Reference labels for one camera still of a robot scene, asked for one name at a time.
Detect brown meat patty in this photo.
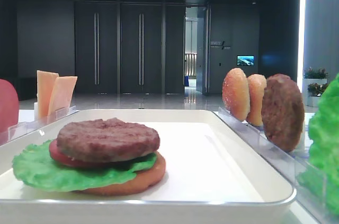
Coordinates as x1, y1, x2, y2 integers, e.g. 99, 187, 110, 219
56, 118, 160, 163
261, 74, 305, 152

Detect red tomato slice on tray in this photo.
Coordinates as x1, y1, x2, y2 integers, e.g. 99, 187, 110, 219
48, 139, 128, 169

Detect green lettuce leaf on tray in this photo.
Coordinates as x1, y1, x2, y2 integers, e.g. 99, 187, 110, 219
12, 140, 158, 192

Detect red tomato slice in holder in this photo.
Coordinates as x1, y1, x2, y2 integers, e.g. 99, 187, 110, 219
0, 79, 19, 132

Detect bun top inner right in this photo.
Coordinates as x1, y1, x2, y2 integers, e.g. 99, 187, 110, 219
222, 68, 250, 121

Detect dark double doors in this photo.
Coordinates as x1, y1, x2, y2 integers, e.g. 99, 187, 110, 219
75, 2, 185, 94

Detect bottom bun slice on tray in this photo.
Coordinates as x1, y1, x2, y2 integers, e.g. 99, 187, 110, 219
79, 151, 166, 196

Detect bun top outer right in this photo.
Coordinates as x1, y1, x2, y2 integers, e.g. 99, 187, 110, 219
246, 74, 267, 126

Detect white rectangular metal tray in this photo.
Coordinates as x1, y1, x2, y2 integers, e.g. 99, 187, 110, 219
1, 109, 297, 223

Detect white planter with flowers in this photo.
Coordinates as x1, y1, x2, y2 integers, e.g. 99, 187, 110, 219
302, 67, 328, 107

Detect wall display screen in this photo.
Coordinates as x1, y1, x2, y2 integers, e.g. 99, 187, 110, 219
237, 56, 254, 66

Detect clear left long rail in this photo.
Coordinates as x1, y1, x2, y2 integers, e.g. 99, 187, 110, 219
1, 105, 77, 146

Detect clear long rail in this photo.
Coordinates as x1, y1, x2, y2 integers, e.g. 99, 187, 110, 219
1, 105, 77, 146
216, 107, 338, 223

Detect clear right long rail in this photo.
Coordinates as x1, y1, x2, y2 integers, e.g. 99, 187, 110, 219
216, 107, 338, 223

